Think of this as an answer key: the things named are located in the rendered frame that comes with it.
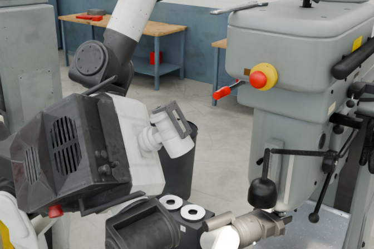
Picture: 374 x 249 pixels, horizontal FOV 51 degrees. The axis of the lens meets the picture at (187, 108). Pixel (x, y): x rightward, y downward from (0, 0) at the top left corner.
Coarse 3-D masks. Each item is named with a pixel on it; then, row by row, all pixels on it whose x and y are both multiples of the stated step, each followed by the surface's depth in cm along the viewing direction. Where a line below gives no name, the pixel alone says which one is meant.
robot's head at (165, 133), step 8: (160, 120) 90; (168, 120) 91; (152, 128) 95; (160, 128) 92; (168, 128) 91; (184, 128) 94; (152, 136) 94; (160, 136) 93; (168, 136) 92; (176, 136) 91; (152, 144) 94; (160, 144) 95; (168, 144) 92; (176, 144) 91; (184, 144) 92; (192, 144) 93; (168, 152) 93; (176, 152) 92; (184, 152) 92
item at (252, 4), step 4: (244, 4) 95; (248, 4) 96; (252, 4) 97; (256, 4) 99; (260, 4) 99; (264, 4) 101; (224, 8) 89; (228, 8) 89; (232, 8) 89; (236, 8) 90; (240, 8) 92; (244, 8) 94; (212, 12) 85; (216, 12) 84; (220, 12) 85; (224, 12) 86; (228, 12) 88
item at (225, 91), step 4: (236, 84) 100; (240, 84) 101; (220, 88) 95; (224, 88) 95; (228, 88) 96; (232, 88) 98; (216, 92) 93; (220, 92) 93; (224, 92) 94; (228, 92) 95; (216, 96) 93; (220, 96) 93; (224, 96) 95
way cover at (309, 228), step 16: (304, 208) 159; (320, 208) 156; (288, 224) 162; (304, 224) 158; (320, 224) 155; (336, 224) 153; (272, 240) 162; (288, 240) 159; (304, 240) 157; (320, 240) 154; (336, 240) 152
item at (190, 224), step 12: (168, 204) 149; (180, 204) 147; (192, 204) 149; (180, 216) 142; (192, 216) 141; (204, 216) 142; (180, 228) 140; (192, 228) 137; (180, 240) 142; (192, 240) 139
